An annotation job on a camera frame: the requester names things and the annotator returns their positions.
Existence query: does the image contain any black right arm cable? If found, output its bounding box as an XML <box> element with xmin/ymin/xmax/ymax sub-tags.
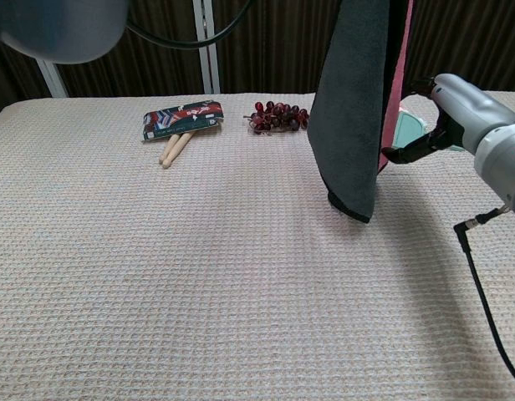
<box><xmin>453</xmin><ymin>206</ymin><xmax>515</xmax><ymax>392</ymax></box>

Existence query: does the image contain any dark patterned snack box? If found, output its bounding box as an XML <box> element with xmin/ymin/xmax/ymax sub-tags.
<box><xmin>142</xmin><ymin>99</ymin><xmax>223</xmax><ymax>143</ymax></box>

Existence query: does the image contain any red and grey cloth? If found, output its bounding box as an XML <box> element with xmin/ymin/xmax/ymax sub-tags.
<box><xmin>306</xmin><ymin>0</ymin><xmax>416</xmax><ymax>225</ymax></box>

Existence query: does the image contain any dark brown pleated curtain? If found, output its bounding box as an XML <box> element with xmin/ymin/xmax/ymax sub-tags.
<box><xmin>0</xmin><ymin>0</ymin><xmax>515</xmax><ymax>118</ymax></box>

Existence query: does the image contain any mint green plastic brush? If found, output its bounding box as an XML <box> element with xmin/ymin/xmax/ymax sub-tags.
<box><xmin>394</xmin><ymin>108</ymin><xmax>428</xmax><ymax>150</ymax></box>

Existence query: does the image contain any beige waffle tablecloth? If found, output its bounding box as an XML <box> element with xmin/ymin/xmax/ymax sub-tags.
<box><xmin>0</xmin><ymin>89</ymin><xmax>515</xmax><ymax>401</ymax></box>

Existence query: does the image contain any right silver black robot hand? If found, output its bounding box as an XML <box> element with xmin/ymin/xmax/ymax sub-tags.
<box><xmin>380</xmin><ymin>74</ymin><xmax>515</xmax><ymax>166</ymax></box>

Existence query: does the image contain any aluminium frame post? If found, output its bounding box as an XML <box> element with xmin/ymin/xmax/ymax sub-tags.
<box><xmin>35</xmin><ymin>58</ymin><xmax>69</xmax><ymax>99</ymax></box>
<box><xmin>191</xmin><ymin>0</ymin><xmax>222</xmax><ymax>95</ymax></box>

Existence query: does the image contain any dark red grape bunch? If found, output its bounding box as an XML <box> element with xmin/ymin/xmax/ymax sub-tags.
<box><xmin>243</xmin><ymin>100</ymin><xmax>311</xmax><ymax>135</ymax></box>

